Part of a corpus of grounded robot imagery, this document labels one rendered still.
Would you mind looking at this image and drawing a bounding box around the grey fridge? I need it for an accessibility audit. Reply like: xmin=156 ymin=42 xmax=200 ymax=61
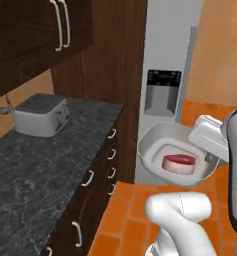
xmin=134 ymin=0 xmax=204 ymax=185

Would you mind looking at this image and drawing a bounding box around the grey hanging kitchen tool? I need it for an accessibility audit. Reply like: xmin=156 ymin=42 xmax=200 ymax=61
xmin=0 ymin=94 xmax=14 ymax=116

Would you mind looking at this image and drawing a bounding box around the dark wood base cupboard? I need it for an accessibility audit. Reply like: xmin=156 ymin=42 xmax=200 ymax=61
xmin=39 ymin=105 xmax=128 ymax=256

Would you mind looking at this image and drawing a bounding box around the dark wood cupboard door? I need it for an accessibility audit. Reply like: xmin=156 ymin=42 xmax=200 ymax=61
xmin=0 ymin=0 xmax=63 ymax=66
xmin=60 ymin=0 xmax=94 ymax=51

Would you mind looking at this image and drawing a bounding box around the grey meat container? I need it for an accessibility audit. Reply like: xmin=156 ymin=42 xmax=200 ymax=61
xmin=136 ymin=121 xmax=222 ymax=188

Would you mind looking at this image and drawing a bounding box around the white cupboard handle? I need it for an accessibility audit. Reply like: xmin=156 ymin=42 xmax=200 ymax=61
xmin=49 ymin=0 xmax=64 ymax=53
xmin=58 ymin=0 xmax=72 ymax=49

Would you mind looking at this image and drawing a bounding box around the red steak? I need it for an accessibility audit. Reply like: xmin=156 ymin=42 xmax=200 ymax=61
xmin=161 ymin=153 xmax=197 ymax=176

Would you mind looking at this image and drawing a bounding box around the white toaster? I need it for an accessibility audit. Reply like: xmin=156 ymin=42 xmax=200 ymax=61
xmin=13 ymin=92 xmax=73 ymax=139

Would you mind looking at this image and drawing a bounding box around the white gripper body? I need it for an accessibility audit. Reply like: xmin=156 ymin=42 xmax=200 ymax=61
xmin=187 ymin=122 xmax=230 ymax=164

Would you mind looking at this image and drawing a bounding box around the dark wood tall panel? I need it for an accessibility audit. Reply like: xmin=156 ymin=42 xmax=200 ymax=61
xmin=50 ymin=0 xmax=148 ymax=185

